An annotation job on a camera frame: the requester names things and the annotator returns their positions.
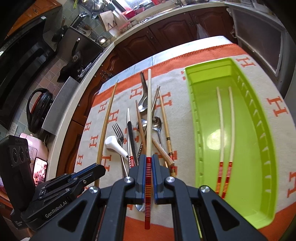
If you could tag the grey metal panel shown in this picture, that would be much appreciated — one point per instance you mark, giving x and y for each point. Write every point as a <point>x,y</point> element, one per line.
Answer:
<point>61,106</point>

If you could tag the bamboo chopstick with dark bands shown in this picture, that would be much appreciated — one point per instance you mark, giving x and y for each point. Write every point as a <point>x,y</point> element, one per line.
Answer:
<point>165,122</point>

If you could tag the silver metal fork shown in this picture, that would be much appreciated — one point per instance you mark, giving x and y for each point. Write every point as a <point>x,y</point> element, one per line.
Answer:
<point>118,134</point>

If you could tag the white plastic bag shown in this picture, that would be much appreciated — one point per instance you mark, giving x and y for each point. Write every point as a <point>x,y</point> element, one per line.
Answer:
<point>202,32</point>

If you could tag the grey metal knife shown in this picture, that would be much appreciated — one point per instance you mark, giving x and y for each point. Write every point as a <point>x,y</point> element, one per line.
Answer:
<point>133,141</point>

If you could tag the long bamboo chopstick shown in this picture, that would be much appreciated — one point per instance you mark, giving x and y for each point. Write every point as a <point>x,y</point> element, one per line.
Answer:
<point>106,125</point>

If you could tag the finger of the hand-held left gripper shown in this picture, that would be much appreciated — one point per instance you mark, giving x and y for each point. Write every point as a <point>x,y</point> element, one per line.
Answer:
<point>92,170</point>
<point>89,184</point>

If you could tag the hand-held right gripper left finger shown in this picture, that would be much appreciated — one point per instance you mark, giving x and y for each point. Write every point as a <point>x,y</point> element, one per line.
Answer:
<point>141,180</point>

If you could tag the grey metal cabinet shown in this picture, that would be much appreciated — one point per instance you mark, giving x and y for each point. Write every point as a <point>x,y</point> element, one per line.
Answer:
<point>259,34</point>

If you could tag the brown wooden chopstick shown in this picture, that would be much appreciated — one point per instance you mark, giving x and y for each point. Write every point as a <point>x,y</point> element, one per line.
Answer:
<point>140,125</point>
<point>161,150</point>

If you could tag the white ceramic spoon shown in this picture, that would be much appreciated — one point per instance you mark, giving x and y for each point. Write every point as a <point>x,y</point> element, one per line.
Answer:
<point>113,143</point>

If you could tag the orange and beige printed blanket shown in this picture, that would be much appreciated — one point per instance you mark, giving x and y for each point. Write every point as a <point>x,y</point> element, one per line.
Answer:
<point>111,115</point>

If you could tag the pink appliance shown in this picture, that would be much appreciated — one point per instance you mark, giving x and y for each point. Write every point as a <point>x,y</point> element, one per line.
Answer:
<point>34,146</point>

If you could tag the black electric cooker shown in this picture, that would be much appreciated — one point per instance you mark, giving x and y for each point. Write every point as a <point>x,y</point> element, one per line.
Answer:
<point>39,111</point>

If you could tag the metal soup spoon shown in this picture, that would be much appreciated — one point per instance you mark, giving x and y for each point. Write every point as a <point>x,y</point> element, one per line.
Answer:
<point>144,99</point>

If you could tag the smartphone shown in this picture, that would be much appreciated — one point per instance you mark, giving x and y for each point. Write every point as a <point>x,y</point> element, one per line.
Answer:
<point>40,170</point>

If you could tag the brown paper bag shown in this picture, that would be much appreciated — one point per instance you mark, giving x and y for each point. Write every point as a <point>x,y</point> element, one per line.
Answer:
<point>108,20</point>

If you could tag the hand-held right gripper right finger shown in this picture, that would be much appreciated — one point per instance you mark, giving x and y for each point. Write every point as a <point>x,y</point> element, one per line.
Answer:
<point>155,180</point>

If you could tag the white red-striped chopstick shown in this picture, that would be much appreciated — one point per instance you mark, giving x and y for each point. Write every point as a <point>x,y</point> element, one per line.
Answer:
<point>128,129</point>
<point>149,115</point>
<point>232,129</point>
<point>221,129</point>

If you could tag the round metal spoon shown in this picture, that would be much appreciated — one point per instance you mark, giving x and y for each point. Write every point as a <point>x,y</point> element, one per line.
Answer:
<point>157,122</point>

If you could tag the grey metal chopsticks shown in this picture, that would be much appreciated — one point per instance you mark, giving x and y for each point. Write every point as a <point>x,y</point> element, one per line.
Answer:
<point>155,99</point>

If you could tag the green plastic tray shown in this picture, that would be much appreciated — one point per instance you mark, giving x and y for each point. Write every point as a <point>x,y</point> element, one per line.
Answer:
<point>245,139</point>

